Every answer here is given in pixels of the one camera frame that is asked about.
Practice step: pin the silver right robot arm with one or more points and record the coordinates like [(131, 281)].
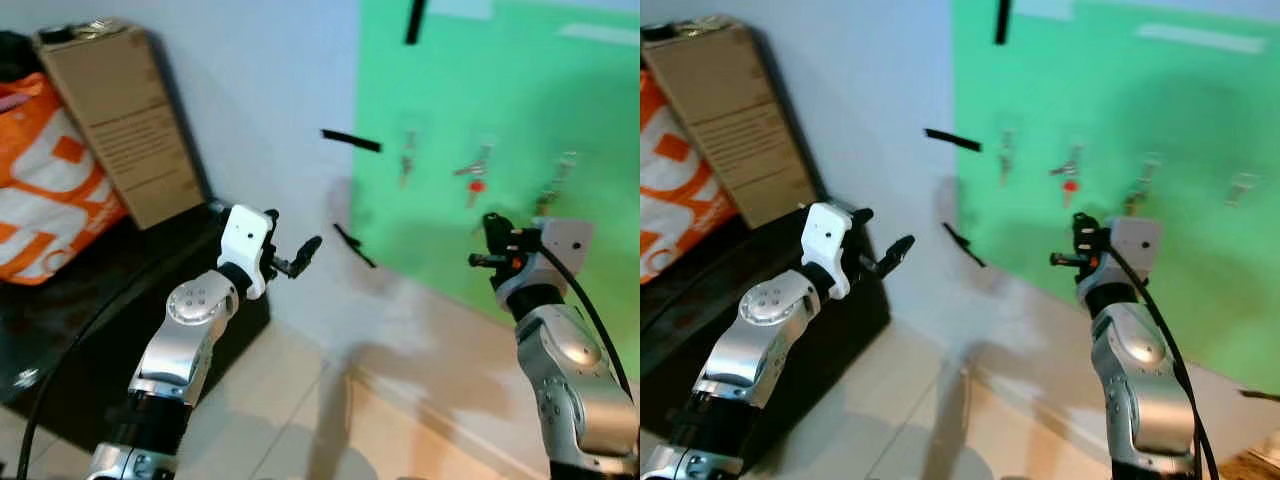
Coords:
[(570, 380), (1140, 390)]

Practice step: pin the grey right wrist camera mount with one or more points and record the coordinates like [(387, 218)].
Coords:
[(1135, 240), (565, 240)]

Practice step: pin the black plastic bag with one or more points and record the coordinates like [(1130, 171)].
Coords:
[(15, 55)]

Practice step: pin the orange white shopping bag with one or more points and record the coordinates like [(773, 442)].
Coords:
[(50, 180), (665, 170)]

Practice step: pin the black tape strip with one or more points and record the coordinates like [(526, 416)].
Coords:
[(963, 244), (350, 140), (415, 22), (952, 140), (354, 245), (1004, 22)]

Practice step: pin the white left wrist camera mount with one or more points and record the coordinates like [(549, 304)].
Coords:
[(825, 240), (243, 240)]

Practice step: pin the silver wall hook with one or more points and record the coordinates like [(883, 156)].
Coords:
[(1078, 152), (1006, 155), (1145, 182), (1243, 188), (408, 155), (485, 152), (560, 180)]

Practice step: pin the low black glass table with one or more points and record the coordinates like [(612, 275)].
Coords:
[(865, 320), (80, 330)]

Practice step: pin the green wall board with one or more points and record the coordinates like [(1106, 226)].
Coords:
[(1150, 100), (560, 100)]

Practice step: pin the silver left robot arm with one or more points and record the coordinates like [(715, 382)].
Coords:
[(180, 340), (760, 340)]

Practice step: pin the white tape strip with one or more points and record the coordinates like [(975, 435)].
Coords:
[(600, 33), (1047, 8), (1195, 37)]

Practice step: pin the large brown cardboard box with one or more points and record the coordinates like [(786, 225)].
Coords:
[(120, 120), (730, 110)]

